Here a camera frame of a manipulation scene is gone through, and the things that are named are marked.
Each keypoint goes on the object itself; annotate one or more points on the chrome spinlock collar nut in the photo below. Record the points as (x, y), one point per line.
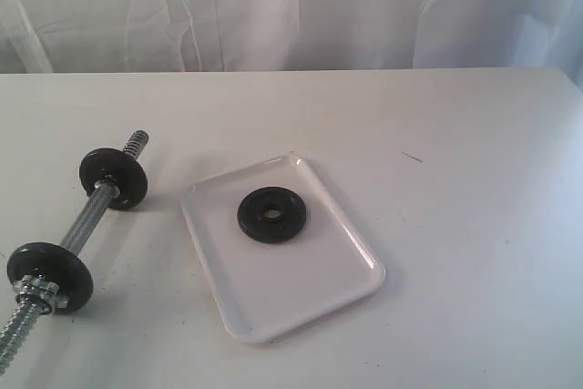
(39, 291)

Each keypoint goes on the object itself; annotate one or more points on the white rectangular plastic tray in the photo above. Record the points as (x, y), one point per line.
(264, 291)

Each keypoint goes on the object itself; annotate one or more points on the black weight plate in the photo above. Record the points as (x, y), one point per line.
(117, 167)
(272, 215)
(56, 264)

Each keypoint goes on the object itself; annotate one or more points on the white backdrop curtain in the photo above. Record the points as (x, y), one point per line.
(94, 36)

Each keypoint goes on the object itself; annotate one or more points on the chrome threaded dumbbell bar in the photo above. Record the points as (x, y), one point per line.
(26, 314)

